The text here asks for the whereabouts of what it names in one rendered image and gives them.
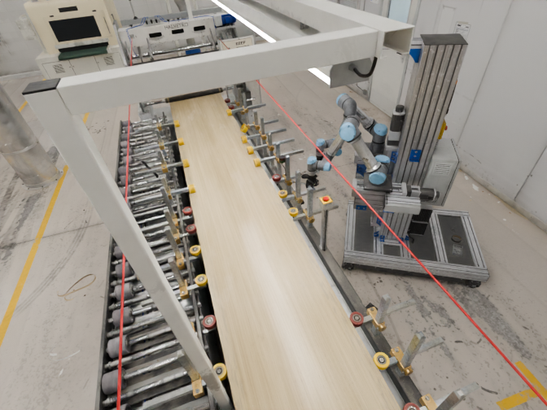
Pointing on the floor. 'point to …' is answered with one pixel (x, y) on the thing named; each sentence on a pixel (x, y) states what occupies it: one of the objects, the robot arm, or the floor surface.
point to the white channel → (99, 192)
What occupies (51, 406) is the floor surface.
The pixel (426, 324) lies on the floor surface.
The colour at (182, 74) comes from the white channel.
